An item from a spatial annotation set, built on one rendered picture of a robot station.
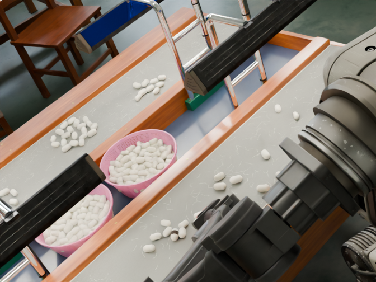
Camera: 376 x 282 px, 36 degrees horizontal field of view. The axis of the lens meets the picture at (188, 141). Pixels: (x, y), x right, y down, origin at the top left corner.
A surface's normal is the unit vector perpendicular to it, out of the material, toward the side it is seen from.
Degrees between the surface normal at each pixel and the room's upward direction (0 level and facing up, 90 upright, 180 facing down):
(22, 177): 0
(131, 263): 0
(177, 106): 90
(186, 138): 0
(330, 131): 21
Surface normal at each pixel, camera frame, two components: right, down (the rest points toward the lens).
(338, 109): -0.27, -0.72
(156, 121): 0.66, 0.30
